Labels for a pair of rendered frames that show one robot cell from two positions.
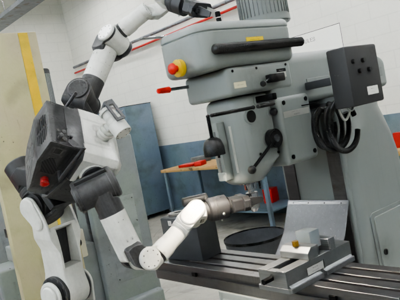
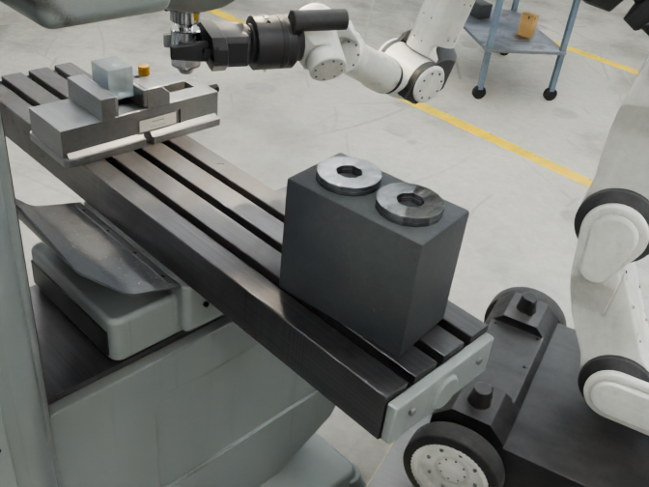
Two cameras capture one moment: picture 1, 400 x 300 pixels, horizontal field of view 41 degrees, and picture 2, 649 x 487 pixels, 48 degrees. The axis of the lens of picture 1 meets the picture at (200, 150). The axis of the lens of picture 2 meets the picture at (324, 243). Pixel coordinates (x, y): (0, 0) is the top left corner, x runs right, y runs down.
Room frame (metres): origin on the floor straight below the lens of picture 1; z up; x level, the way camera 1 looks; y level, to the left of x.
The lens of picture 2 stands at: (3.15, -0.08, 1.66)
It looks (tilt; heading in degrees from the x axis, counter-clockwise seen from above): 34 degrees down; 171
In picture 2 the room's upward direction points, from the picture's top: 7 degrees clockwise
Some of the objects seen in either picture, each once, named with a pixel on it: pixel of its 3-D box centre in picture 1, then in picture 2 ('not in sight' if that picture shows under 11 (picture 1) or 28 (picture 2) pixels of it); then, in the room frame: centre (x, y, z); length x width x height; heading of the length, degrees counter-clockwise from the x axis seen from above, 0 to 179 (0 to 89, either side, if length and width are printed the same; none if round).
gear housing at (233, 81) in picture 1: (239, 83); not in sight; (2.01, -0.19, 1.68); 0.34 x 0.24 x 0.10; 130
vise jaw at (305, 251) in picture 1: (299, 250); (139, 85); (1.77, -0.26, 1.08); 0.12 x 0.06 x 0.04; 39
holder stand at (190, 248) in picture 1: (190, 234); (369, 246); (2.32, 0.11, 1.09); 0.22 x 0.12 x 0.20; 46
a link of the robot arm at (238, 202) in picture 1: (230, 205); (240, 44); (1.96, -0.07, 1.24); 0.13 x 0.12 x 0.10; 16
